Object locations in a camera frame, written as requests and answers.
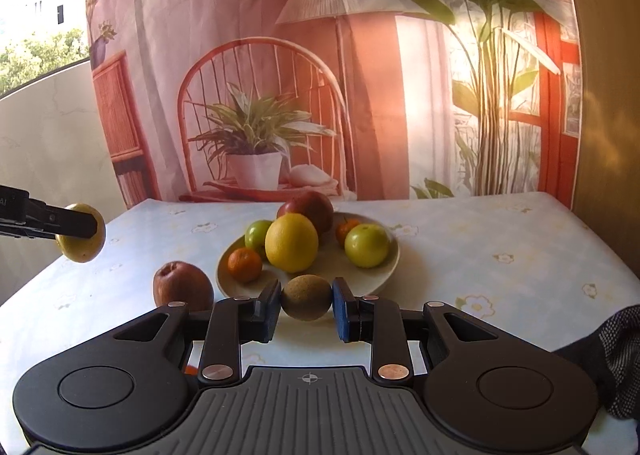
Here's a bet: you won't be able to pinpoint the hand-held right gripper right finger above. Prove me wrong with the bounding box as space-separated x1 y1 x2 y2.
331 277 501 381

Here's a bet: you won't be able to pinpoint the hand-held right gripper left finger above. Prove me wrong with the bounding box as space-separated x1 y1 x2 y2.
114 279 282 386

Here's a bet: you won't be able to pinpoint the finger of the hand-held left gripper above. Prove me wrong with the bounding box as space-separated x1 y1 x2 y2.
29 202 98 240

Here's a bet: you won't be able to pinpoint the beige round plate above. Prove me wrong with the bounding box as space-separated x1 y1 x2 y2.
215 211 402 300

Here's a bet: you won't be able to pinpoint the yellow lemon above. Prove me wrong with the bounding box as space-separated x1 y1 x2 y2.
55 203 107 263

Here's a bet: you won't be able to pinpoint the brown kiwi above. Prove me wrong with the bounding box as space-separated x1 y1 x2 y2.
280 274 333 321

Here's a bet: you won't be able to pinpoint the small orange tangerine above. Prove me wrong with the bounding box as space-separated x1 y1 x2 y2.
228 247 263 284
335 218 362 249

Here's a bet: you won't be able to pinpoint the yellow-green apple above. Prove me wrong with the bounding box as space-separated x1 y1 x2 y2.
345 224 391 269

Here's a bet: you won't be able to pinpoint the large yellow grapefruit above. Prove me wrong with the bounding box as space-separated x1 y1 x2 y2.
265 213 319 272

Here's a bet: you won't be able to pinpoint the large brown-red apple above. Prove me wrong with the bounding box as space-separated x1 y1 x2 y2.
153 261 215 313

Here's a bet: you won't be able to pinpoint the dark red shiny apple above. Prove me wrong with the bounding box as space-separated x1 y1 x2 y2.
277 191 334 236

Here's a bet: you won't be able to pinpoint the dark green apple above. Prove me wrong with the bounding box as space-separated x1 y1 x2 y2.
244 220 274 259

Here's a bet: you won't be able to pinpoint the floral tablecloth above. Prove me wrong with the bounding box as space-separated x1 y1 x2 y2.
0 191 640 436

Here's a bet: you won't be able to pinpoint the green trees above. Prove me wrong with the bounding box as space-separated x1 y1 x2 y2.
0 27 91 98

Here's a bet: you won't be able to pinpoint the printed backdrop cloth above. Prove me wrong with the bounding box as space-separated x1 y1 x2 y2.
85 0 583 210

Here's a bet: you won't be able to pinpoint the black dotted glove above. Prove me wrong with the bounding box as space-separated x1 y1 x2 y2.
550 304 640 421

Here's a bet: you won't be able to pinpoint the yellow-brown panel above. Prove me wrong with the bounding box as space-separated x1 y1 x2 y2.
552 0 640 281

